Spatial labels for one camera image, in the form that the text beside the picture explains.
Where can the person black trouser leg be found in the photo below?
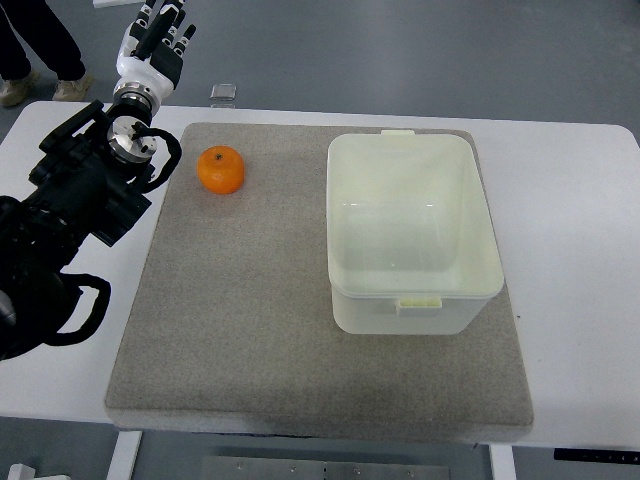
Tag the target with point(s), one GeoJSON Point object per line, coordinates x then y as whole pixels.
{"type": "Point", "coordinates": [41, 29]}

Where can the white table leg right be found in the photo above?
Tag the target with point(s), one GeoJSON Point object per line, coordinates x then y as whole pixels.
{"type": "Point", "coordinates": [502, 462]}

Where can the white object bottom left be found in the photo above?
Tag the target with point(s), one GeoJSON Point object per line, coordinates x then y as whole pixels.
{"type": "Point", "coordinates": [25, 472]}

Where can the beige left shoe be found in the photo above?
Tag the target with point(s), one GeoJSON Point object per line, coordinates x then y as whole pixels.
{"type": "Point", "coordinates": [14, 92]}

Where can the black table control panel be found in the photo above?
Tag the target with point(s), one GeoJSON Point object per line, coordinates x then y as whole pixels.
{"type": "Point", "coordinates": [597, 456]}

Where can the small clear floor plate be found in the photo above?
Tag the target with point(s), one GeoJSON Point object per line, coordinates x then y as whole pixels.
{"type": "Point", "coordinates": [223, 92]}

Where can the white table leg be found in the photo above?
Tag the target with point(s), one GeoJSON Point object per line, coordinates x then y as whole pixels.
{"type": "Point", "coordinates": [124, 455]}
{"type": "Point", "coordinates": [502, 462]}

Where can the grey felt mat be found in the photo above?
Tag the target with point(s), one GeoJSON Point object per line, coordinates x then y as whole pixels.
{"type": "Point", "coordinates": [232, 331]}

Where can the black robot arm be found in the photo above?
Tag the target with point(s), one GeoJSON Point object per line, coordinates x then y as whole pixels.
{"type": "Point", "coordinates": [93, 180]}

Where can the beige shoe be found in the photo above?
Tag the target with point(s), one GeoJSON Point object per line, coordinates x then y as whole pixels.
{"type": "Point", "coordinates": [14, 92]}
{"type": "Point", "coordinates": [73, 90]}

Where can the white table leg left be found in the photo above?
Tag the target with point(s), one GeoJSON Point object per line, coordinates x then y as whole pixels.
{"type": "Point", "coordinates": [124, 455]}

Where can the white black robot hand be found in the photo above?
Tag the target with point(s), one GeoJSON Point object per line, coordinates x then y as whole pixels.
{"type": "Point", "coordinates": [153, 46]}

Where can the beige right shoe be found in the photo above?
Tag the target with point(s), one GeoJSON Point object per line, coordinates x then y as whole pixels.
{"type": "Point", "coordinates": [73, 90]}

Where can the orange fruit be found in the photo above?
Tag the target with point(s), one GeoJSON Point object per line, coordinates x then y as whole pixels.
{"type": "Point", "coordinates": [221, 169]}

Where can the white plastic box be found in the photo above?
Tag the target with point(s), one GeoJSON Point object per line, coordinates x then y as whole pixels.
{"type": "Point", "coordinates": [411, 246]}

